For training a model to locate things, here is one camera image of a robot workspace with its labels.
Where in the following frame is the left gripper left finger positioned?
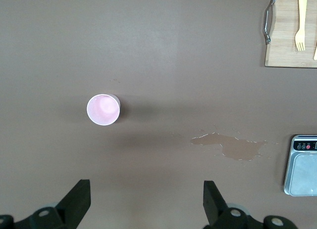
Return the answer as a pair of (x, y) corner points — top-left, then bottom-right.
(0, 179), (91, 229)

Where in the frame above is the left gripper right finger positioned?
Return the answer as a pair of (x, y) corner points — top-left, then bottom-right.
(203, 181), (298, 229)

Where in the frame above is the pink plastic cup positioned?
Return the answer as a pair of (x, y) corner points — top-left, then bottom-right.
(86, 93), (122, 126)

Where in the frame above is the brown liquid spill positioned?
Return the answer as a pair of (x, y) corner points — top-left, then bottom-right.
(190, 132), (268, 162)

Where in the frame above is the silver digital kitchen scale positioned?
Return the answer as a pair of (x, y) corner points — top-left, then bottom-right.
(283, 134), (317, 197)

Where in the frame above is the yellow plastic fork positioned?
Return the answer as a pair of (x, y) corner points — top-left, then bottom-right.
(294, 0), (309, 52)

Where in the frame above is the bamboo cutting board with handle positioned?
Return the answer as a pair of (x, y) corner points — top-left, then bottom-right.
(262, 0), (317, 69)

